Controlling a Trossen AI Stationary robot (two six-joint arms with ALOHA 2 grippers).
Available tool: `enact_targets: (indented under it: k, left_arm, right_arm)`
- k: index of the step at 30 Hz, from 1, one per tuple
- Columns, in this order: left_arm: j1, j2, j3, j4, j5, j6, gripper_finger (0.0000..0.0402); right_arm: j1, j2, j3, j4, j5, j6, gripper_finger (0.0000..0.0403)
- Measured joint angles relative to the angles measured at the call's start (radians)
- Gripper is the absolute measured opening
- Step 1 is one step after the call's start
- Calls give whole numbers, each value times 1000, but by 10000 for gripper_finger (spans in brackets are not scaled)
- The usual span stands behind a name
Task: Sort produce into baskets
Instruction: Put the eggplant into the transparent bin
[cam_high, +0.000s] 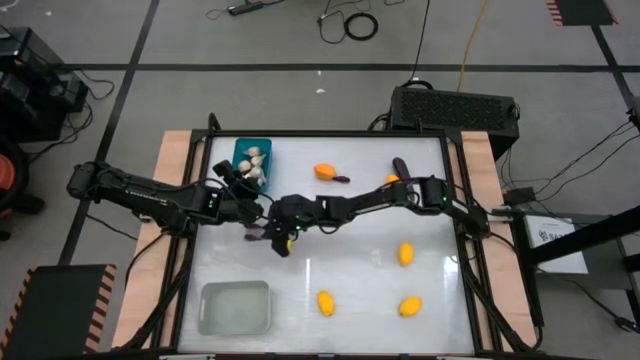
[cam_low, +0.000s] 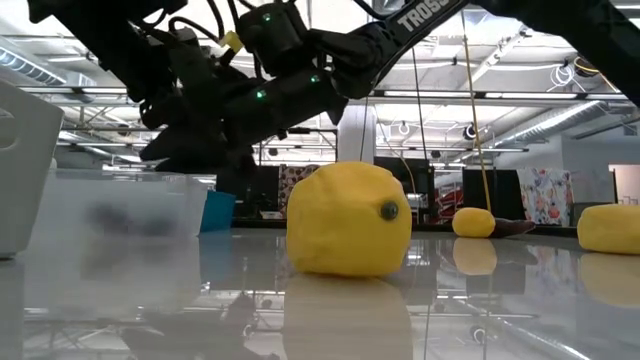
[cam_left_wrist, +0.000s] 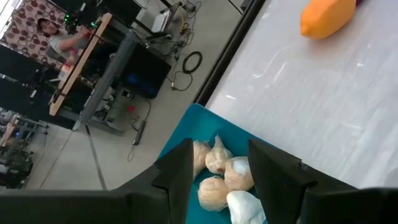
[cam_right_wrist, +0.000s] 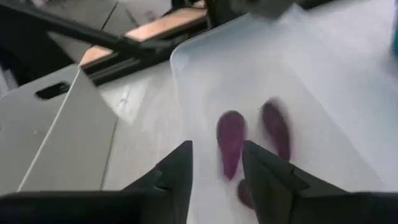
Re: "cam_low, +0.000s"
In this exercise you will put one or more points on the teal plastic basket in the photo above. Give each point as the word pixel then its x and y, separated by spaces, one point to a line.
pixel 220 212

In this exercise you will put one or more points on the yellow mango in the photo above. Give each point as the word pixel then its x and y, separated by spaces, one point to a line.
pixel 610 230
pixel 473 222
pixel 345 225

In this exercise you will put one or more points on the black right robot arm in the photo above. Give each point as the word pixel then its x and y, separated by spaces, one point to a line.
pixel 575 20

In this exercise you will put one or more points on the red circle patterned cloth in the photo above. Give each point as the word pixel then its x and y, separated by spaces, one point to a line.
pixel 292 185

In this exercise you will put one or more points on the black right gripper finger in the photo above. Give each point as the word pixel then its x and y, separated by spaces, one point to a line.
pixel 237 175
pixel 185 150

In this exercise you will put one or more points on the clear plastic bin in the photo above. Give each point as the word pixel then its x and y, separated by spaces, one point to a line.
pixel 115 190

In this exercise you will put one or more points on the purple eggplant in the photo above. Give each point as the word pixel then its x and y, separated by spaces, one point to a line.
pixel 515 227

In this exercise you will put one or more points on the floral patterned cloth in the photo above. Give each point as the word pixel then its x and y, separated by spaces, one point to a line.
pixel 545 197

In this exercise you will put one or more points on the white plastic basket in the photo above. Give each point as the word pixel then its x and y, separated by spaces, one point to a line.
pixel 30 190

